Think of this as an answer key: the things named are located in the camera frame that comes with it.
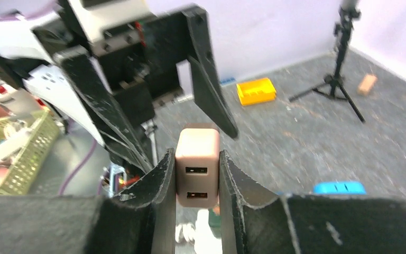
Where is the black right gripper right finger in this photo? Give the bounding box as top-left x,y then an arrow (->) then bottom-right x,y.
219,150 -> 406,253

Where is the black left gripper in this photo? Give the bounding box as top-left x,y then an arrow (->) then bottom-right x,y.
53,1 -> 238,173

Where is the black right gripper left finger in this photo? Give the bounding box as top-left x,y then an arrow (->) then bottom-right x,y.
0,149 -> 176,253

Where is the small mauve cube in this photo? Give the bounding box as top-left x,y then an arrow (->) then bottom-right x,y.
175,123 -> 220,208

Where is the light blue adapter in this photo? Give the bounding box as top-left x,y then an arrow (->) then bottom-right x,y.
312,181 -> 367,195

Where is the white multicolour power strip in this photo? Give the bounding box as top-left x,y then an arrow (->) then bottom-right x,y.
174,208 -> 223,254

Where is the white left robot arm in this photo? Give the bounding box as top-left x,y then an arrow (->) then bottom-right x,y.
0,1 -> 238,174

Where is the yellow toy crate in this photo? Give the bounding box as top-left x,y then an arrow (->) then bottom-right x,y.
236,78 -> 276,106

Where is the yellow perforated basket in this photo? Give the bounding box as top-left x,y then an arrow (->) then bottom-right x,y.
0,110 -> 60,195

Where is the tan wooden block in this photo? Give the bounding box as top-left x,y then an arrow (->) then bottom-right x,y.
357,74 -> 378,96

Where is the black tripod mic stand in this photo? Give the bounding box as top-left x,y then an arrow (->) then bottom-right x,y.
289,0 -> 365,123

